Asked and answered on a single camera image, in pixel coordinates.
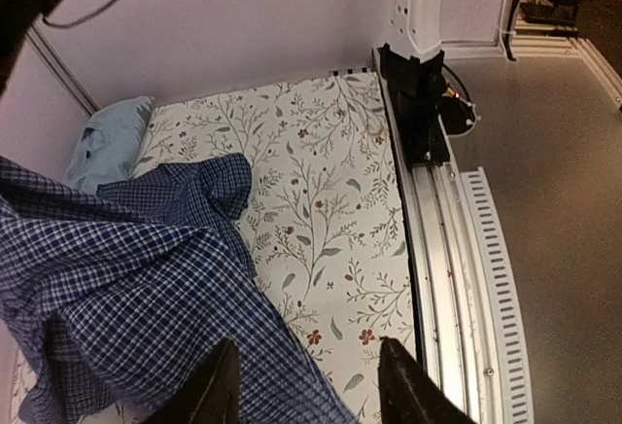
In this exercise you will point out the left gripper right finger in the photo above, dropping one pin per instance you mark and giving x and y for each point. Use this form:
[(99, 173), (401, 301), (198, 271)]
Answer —
[(407, 394)]

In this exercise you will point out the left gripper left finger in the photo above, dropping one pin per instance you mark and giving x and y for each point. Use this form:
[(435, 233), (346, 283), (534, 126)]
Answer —
[(211, 395)]

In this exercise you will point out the dark blue checkered shirt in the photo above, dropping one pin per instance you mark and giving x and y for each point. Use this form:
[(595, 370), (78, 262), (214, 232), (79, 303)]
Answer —
[(121, 295)]

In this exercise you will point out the light blue t-shirt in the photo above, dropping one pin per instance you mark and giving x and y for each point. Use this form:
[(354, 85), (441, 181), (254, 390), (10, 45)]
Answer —
[(109, 145)]

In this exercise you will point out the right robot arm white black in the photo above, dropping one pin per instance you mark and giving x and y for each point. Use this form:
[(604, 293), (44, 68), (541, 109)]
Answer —
[(411, 55)]

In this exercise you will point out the right aluminium frame post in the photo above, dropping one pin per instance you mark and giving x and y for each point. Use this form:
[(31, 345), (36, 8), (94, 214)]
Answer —
[(44, 49)]

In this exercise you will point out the front aluminium rail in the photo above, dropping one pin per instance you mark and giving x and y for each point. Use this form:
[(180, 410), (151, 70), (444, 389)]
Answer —
[(471, 340)]

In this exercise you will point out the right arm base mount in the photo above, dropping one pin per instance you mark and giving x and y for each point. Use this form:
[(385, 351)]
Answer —
[(430, 103)]

